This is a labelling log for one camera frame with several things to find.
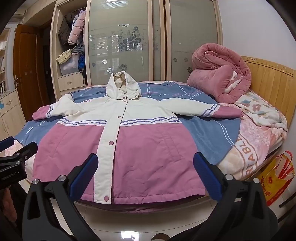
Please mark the shallow wardrobe drawer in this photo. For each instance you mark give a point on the shallow wardrobe drawer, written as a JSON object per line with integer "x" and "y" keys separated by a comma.
{"x": 74, "y": 92}

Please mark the yellow and red plastic bag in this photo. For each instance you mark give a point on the yellow and red plastic bag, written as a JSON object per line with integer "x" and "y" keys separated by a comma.
{"x": 275, "y": 180}

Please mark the blue striped bed sheet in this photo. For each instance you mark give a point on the blue striped bed sheet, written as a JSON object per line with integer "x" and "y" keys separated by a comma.
{"x": 208, "y": 136}

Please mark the pink and white hooded jacket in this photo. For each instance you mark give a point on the pink and white hooded jacket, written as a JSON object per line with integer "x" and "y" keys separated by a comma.
{"x": 143, "y": 157}

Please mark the brown wooden door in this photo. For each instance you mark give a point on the brown wooden door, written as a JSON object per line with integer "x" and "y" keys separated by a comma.
{"x": 27, "y": 69}

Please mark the grey folded clothes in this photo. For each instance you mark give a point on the grey folded clothes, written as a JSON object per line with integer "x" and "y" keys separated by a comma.
{"x": 79, "y": 50}

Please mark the wooden headboard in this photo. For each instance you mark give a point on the wooden headboard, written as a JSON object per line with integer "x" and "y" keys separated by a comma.
{"x": 272, "y": 81}

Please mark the frosted sliding door large flowers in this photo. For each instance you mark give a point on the frosted sliding door large flowers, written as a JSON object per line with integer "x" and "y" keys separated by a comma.
{"x": 120, "y": 23}

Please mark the floral blanket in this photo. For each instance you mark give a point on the floral blanket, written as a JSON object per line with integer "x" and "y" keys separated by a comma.
{"x": 261, "y": 111}

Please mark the rolled pink quilt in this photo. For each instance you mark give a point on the rolled pink quilt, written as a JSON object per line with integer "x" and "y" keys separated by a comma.
{"x": 212, "y": 69}

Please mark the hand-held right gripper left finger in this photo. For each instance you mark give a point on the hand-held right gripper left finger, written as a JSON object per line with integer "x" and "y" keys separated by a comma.
{"x": 84, "y": 176}

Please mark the dark brown hanging coat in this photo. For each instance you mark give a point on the dark brown hanging coat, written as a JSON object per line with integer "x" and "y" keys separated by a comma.
{"x": 64, "y": 30}

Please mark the light wooden wardrobe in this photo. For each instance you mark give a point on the light wooden wardrobe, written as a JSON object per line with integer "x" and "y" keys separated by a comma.
{"x": 53, "y": 64}

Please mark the clear plastic storage box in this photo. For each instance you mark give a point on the clear plastic storage box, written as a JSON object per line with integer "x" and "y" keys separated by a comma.
{"x": 69, "y": 67}

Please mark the beige crumpled cloth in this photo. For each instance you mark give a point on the beige crumpled cloth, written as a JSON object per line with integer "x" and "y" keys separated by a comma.
{"x": 63, "y": 56}

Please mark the frosted sliding door small flowers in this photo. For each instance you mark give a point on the frosted sliding door small flowers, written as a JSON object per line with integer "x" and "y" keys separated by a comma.
{"x": 192, "y": 27}

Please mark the pink hanging puffer coat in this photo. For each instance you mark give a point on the pink hanging puffer coat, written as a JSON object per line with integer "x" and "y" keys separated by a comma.
{"x": 77, "y": 27}

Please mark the light wooden cabinet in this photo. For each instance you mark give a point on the light wooden cabinet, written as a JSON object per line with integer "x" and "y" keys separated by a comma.
{"x": 11, "y": 115}

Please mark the bookshelf with books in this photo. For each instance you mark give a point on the bookshelf with books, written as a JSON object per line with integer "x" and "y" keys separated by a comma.
{"x": 3, "y": 58}

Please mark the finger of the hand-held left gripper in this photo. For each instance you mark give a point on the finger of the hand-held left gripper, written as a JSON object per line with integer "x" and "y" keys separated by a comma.
{"x": 7, "y": 143}
{"x": 27, "y": 149}

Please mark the blue garment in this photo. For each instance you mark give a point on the blue garment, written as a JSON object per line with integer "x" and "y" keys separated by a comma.
{"x": 81, "y": 62}

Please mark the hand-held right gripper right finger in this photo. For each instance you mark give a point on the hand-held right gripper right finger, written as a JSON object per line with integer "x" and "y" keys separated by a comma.
{"x": 205, "y": 176}

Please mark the tall wardrobe drawer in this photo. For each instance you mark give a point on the tall wardrobe drawer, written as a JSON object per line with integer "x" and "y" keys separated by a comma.
{"x": 69, "y": 81}

